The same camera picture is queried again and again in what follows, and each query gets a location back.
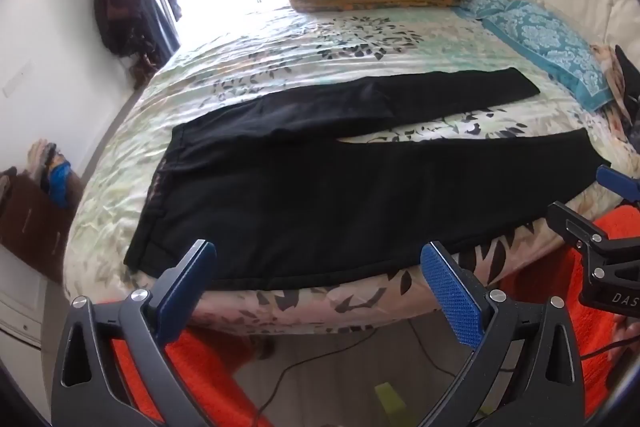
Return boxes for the teal patterned pillow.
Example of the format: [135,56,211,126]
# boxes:
[452,0,615,112]

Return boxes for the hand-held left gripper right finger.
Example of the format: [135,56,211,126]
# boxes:
[420,241,587,427]

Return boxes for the black floor cable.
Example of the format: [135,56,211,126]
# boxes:
[250,319,471,427]

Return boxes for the floral bedsheet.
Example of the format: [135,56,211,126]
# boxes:
[62,4,631,333]

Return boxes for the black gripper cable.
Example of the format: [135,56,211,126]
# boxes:
[579,338,636,359]

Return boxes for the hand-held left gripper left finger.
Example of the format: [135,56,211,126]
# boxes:
[50,238,217,427]

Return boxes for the black pants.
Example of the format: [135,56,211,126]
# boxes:
[124,67,612,293]

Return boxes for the brown wooden cabinet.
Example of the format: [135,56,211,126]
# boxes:
[0,167,86,285]

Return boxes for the pile of clothes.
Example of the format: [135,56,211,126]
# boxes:
[27,139,75,208]

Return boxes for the tan patterned cloth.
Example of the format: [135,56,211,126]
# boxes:
[589,42,627,124]

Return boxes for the white cabinet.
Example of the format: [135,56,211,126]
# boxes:
[0,251,49,349]

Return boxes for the yellow-green floor tape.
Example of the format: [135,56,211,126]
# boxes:
[372,384,409,419]

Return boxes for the orange fleece cloth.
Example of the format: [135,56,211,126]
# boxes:
[107,202,640,427]

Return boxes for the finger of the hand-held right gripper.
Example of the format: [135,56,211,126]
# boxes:
[546,201,640,280]
[596,164,640,204]

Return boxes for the dark hanging clothes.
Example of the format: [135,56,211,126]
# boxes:
[91,0,163,84]

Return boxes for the black bag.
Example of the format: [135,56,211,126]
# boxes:
[612,44,640,144]

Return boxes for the person's right hand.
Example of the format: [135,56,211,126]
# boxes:
[612,313,640,360]

